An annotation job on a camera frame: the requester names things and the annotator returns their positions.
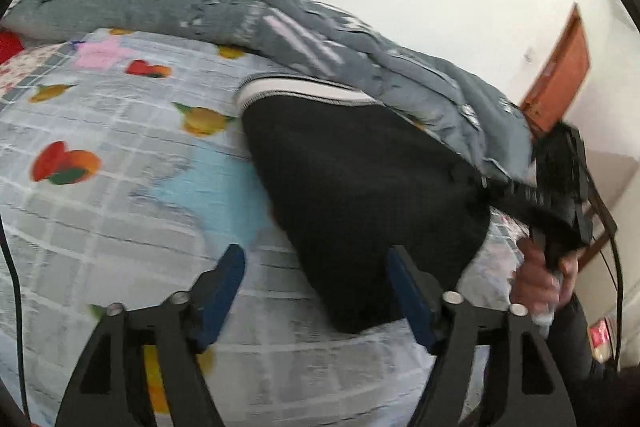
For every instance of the person's right hand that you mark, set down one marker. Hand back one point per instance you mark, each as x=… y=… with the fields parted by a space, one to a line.
x=537 y=277

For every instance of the grey quilt with white flowers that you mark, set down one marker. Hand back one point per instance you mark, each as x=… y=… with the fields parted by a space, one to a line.
x=250 y=2

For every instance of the light blue fruit-print sheet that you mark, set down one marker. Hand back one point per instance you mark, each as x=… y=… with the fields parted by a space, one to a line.
x=125 y=187

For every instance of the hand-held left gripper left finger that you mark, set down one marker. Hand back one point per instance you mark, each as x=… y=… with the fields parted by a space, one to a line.
x=225 y=287

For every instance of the person's right forearm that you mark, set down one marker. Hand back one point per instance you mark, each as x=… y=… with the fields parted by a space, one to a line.
x=580 y=372

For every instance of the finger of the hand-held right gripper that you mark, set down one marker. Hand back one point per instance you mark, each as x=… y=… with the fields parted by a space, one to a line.
x=515 y=197

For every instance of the black pants with white stripe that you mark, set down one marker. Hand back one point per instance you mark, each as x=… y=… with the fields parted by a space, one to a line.
x=360 y=197

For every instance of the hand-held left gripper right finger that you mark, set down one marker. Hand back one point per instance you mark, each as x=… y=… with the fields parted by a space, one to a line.
x=407 y=292

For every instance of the brown wooden panel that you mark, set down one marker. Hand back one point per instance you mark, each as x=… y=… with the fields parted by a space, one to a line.
x=557 y=77

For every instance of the red cloth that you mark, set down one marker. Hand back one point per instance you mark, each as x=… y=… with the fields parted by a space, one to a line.
x=7 y=47

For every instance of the white floral bedsheet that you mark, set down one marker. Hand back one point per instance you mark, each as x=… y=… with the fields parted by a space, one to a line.
x=25 y=67

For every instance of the red packet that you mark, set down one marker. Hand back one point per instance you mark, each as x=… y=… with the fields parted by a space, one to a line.
x=601 y=334

